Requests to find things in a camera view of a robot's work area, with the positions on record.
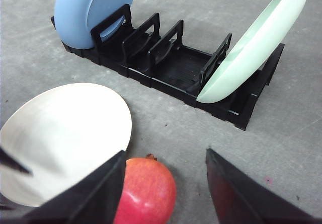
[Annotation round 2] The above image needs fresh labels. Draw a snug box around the blue plate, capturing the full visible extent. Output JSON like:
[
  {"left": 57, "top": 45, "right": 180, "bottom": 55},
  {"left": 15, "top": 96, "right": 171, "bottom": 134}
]
[{"left": 54, "top": 0, "right": 133, "bottom": 49}]

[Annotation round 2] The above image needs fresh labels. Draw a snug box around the red pomegranate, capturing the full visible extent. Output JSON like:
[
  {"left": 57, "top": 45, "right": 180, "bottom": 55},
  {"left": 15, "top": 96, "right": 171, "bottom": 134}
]
[{"left": 113, "top": 154, "right": 176, "bottom": 224}]

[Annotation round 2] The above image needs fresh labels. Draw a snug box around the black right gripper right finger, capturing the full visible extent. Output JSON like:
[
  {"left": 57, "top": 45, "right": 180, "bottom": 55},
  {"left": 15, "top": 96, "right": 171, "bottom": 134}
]
[{"left": 206, "top": 149, "right": 322, "bottom": 224}]

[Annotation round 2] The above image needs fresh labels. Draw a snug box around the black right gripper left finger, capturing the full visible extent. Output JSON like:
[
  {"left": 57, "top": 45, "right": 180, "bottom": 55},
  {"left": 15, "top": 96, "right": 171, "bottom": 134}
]
[{"left": 0, "top": 150, "right": 126, "bottom": 224}]

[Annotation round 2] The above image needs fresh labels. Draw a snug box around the green plate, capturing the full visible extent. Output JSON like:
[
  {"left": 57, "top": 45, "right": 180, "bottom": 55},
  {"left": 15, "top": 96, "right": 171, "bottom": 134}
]
[{"left": 197, "top": 0, "right": 307, "bottom": 104}]

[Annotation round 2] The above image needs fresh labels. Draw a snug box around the black plate rack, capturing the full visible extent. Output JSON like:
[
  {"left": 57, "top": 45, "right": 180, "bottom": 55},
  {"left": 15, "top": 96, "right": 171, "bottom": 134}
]
[{"left": 50, "top": 5, "right": 285, "bottom": 131}]

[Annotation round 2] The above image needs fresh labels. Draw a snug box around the white plate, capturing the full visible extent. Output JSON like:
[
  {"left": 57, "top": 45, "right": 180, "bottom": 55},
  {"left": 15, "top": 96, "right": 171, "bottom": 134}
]
[{"left": 0, "top": 83, "right": 132, "bottom": 207}]

